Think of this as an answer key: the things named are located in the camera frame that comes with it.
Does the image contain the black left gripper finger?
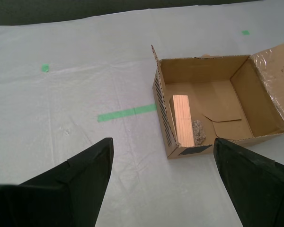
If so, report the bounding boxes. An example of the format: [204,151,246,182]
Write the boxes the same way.
[213,138,284,227]
[0,137,115,227]

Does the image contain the speckled pinkish rock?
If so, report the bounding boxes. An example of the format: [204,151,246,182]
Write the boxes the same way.
[192,120,207,146]

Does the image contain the brown cardboard box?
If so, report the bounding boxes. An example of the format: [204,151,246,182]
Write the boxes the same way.
[151,41,284,160]

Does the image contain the light wooden block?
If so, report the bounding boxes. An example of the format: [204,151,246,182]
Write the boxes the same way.
[169,94,195,148]

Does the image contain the translucent plastic table cover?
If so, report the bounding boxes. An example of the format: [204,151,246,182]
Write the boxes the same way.
[0,0,284,227]

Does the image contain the long light green tape strip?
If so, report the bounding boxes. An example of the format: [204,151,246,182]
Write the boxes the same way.
[97,103,158,123]

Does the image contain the grey fabric partition panel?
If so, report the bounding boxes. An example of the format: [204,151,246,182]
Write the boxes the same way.
[0,0,266,26]

